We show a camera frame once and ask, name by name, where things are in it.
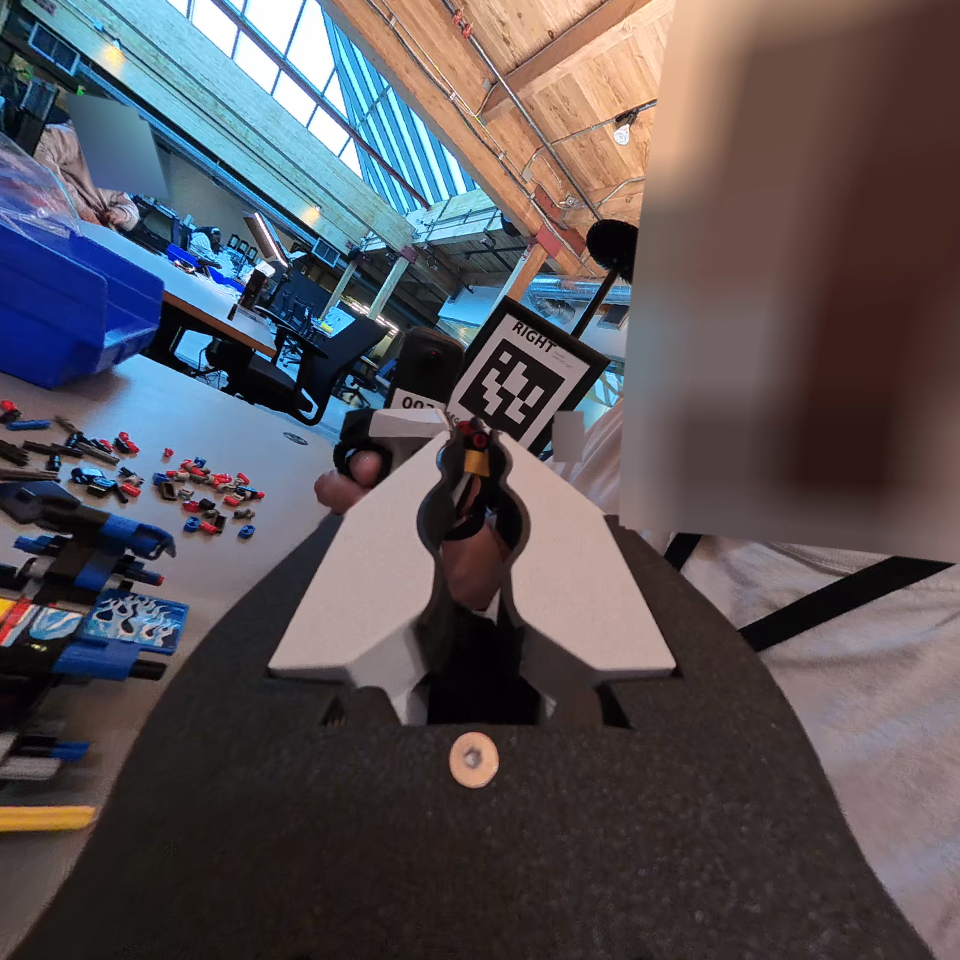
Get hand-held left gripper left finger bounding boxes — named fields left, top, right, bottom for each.
left=268, top=431, right=462, bottom=727

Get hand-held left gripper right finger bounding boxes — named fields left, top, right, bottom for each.
left=487, top=433, right=678, bottom=717

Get small black yellow lego assembly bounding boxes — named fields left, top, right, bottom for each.
left=448, top=418, right=498, bottom=481

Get flame sticker lego vehicle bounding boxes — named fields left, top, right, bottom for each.
left=0, top=480, right=189, bottom=789

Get scattered red blue lego pieces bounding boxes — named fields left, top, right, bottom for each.
left=0, top=401, right=268, bottom=541

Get pile of black lego beams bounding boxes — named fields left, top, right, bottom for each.
left=0, top=416, right=121, bottom=483

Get person's right hand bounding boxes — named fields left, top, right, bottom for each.
left=315, top=450, right=513, bottom=610

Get black office chair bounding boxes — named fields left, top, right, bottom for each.
left=206, top=307, right=393, bottom=426

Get wooden edge desk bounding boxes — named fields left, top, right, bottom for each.
left=150, top=251, right=280, bottom=376

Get black fuzzy microphone on pole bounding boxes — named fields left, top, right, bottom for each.
left=572, top=218, right=639, bottom=340

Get person's white shirt torso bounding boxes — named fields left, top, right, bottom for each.
left=555, top=397, right=960, bottom=960

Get blue plastic storage bin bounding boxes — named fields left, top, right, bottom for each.
left=0, top=213, right=165, bottom=390

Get yellow flat bar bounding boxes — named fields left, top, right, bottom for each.
left=0, top=804, right=98, bottom=834

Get clear plastic bag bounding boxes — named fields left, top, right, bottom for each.
left=0, top=142, right=81, bottom=235

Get black shoulder strap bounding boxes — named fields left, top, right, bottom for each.
left=663, top=532, right=955, bottom=654

